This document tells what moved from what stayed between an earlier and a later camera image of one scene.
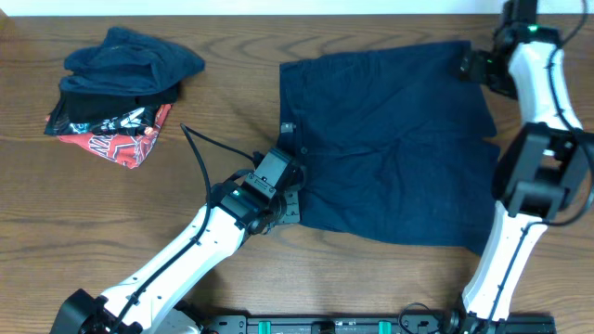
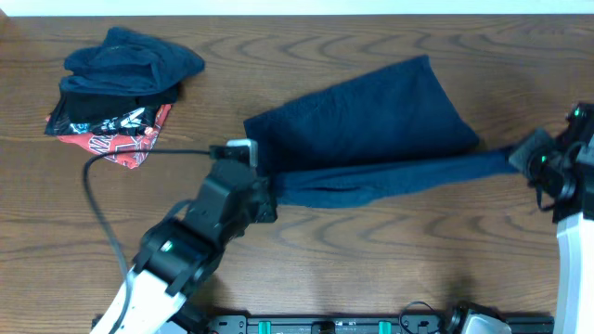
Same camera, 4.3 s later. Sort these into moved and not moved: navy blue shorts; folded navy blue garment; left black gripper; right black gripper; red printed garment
Moved: left black gripper; right black gripper; navy blue shorts
Not moved: folded navy blue garment; red printed garment
